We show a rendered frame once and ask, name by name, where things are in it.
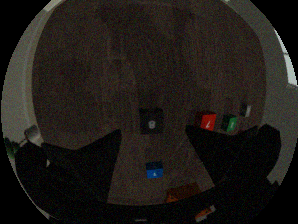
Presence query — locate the blue block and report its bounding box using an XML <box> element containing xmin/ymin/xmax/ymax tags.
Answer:
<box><xmin>146</xmin><ymin>161</ymin><xmax>164</xmax><ymax>179</ymax></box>

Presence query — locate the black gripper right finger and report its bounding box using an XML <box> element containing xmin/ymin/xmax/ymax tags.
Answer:
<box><xmin>185</xmin><ymin>125</ymin><xmax>258</xmax><ymax>185</ymax></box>

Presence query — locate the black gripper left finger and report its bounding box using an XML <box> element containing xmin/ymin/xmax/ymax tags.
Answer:
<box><xmin>40</xmin><ymin>129</ymin><xmax>122</xmax><ymax>202</ymax></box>

